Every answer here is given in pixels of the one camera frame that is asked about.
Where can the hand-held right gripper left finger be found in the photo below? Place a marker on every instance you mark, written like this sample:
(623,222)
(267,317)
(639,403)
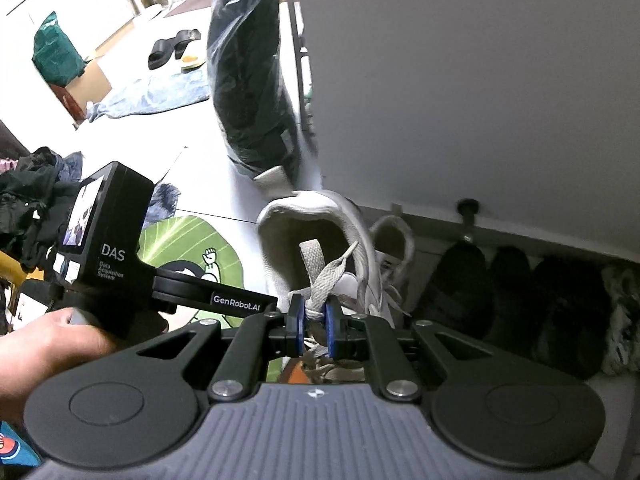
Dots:
(297,322)

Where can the dark doormat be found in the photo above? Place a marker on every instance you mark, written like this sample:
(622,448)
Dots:
(187,6)

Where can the cardboard box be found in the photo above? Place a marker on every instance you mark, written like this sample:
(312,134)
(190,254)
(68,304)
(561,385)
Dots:
(90,82)

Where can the black door stopper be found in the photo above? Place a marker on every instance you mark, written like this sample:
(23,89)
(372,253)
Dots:
(468,206)

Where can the yellow slipper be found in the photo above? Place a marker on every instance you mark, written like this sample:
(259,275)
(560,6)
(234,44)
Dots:
(192,58)

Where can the grey metal rack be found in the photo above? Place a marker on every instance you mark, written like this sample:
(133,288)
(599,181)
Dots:
(299,67)

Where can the blue red printed item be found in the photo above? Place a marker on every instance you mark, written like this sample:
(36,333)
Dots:
(12,447)

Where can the white lace-up sneaker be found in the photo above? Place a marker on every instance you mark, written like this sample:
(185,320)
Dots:
(395,240)
(300,225)

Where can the dark plastic-wrapped bundle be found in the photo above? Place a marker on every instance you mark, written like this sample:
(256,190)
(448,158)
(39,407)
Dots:
(250,85)

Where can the person's left hand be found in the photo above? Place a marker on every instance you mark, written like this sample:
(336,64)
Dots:
(40,350)

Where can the pile of dark clothes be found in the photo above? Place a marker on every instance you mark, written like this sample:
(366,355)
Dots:
(30,195)

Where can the small blue cloth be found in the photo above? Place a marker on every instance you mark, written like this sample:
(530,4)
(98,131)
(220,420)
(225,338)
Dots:
(165,197)

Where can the blue denim cloth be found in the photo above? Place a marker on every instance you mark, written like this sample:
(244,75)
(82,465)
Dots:
(150,92)

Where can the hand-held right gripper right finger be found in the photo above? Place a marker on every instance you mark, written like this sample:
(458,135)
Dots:
(331,330)

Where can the green plastic bag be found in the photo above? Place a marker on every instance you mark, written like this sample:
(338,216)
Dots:
(55,50)

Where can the green printed mat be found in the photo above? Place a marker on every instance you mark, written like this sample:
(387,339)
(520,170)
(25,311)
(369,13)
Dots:
(175,240)

